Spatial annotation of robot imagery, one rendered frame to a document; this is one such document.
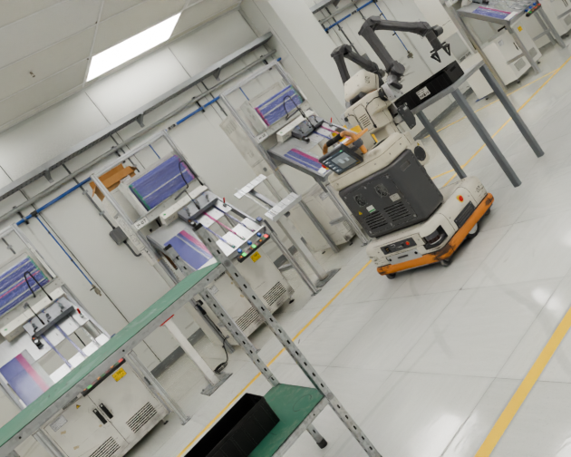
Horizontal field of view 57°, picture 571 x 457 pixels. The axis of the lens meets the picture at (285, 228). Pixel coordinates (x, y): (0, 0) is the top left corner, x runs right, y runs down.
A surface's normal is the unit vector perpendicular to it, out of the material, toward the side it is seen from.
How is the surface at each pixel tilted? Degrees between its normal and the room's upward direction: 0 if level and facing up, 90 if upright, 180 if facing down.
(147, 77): 90
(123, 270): 90
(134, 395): 90
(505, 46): 90
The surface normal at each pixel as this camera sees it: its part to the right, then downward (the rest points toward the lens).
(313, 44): 0.44, -0.19
